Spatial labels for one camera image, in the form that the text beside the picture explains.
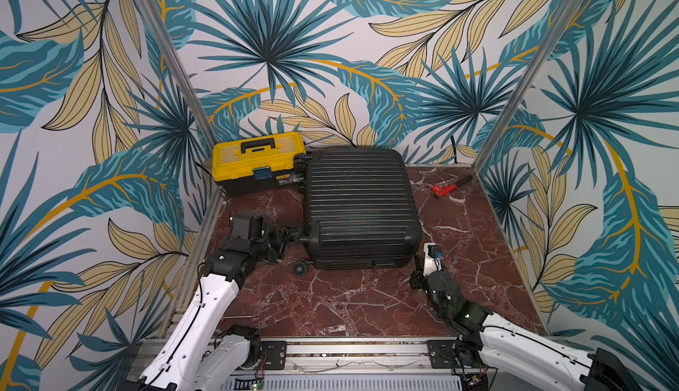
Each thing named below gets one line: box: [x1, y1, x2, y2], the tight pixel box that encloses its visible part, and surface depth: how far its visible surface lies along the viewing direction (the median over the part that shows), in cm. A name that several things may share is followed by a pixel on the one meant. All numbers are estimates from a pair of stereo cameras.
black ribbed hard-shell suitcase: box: [291, 145, 423, 277], surface depth 84 cm
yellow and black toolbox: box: [211, 132, 307, 195], surface depth 102 cm
